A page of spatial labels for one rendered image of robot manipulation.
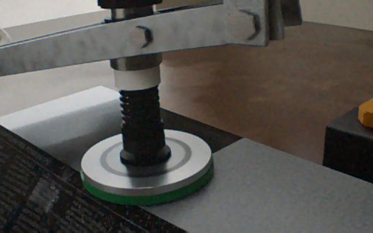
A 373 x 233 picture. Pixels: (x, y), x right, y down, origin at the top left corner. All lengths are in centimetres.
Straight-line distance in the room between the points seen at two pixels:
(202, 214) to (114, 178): 14
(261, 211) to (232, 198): 5
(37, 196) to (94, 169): 18
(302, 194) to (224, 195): 12
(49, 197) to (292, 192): 42
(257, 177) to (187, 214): 14
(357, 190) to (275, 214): 14
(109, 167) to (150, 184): 9
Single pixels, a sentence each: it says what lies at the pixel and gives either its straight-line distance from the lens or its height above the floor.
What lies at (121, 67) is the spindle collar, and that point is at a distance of 61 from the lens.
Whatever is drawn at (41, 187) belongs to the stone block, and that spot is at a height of 77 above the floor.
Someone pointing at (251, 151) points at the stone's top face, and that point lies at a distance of 75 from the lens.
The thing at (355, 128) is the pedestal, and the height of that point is 74.
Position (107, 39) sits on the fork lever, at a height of 105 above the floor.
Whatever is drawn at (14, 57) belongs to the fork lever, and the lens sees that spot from 73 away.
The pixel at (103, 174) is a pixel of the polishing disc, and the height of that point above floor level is 85.
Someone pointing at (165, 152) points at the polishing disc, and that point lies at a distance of 68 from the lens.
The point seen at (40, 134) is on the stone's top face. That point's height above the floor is 82.
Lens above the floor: 115
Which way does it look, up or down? 21 degrees down
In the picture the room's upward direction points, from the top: 4 degrees counter-clockwise
